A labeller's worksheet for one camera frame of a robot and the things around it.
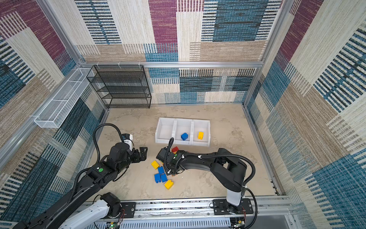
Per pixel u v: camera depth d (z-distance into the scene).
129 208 0.75
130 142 0.69
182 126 1.05
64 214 0.44
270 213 0.73
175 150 0.93
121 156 0.59
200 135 0.99
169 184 0.79
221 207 0.74
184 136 0.99
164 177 0.83
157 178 0.83
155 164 0.87
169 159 0.66
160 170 0.87
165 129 1.04
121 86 1.11
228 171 0.46
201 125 1.07
